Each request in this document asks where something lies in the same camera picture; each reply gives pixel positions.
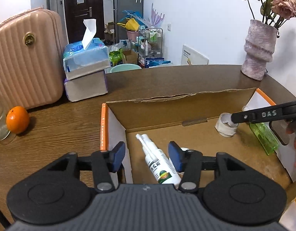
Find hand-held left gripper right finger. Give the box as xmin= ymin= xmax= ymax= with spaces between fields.
xmin=168 ymin=141 xmax=252 ymax=194

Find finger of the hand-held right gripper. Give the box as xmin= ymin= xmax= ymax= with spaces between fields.
xmin=231 ymin=100 xmax=296 ymax=126

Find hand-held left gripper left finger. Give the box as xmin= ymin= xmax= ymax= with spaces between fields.
xmin=43 ymin=141 xmax=126 ymax=193

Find white spray bottle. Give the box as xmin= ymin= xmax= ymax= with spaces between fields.
xmin=135 ymin=133 xmax=182 ymax=188

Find white tape roll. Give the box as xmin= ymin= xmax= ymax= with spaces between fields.
xmin=214 ymin=112 xmax=239 ymax=138

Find cardboard box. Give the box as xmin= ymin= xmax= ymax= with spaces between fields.
xmin=100 ymin=87 xmax=296 ymax=199

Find green transparent bottle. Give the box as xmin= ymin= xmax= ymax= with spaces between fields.
xmin=249 ymin=122 xmax=279 ymax=156

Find pink textured vase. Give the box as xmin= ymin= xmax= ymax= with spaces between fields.
xmin=241 ymin=19 xmax=279 ymax=81

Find white purple tissue pack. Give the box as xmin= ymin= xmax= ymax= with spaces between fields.
xmin=64 ymin=69 xmax=109 ymax=102

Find white plastic bag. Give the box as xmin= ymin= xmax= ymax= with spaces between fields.
xmin=279 ymin=192 xmax=296 ymax=231

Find green plastic basin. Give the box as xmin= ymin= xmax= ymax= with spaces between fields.
xmin=110 ymin=63 xmax=142 ymax=74

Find blue white packs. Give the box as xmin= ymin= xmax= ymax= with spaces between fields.
xmin=145 ymin=58 xmax=174 ymax=68

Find green snack packet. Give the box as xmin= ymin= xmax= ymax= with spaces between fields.
xmin=109 ymin=49 xmax=124 ymax=67

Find small brown carton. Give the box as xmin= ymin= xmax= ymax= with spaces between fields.
xmin=121 ymin=49 xmax=139 ymax=64

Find blue tissue pack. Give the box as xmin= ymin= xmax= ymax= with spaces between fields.
xmin=63 ymin=18 xmax=111 ymax=80

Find orange fruit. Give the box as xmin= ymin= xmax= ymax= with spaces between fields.
xmin=6 ymin=106 xmax=30 ymax=135

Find dried pink roses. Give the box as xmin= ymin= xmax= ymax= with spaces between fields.
xmin=235 ymin=0 xmax=296 ymax=30

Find metal trolley rack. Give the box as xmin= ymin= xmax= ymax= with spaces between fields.
xmin=138 ymin=28 xmax=164 ymax=62

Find pink pot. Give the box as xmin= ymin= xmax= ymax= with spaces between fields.
xmin=126 ymin=30 xmax=140 ymax=42

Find pink ribbed suitcase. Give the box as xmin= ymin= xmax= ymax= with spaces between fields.
xmin=0 ymin=7 xmax=68 ymax=110

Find purple feather decoration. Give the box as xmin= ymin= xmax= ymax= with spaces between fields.
xmin=150 ymin=3 xmax=166 ymax=28

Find dark brown door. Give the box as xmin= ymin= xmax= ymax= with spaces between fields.
xmin=63 ymin=0 xmax=105 ymax=44

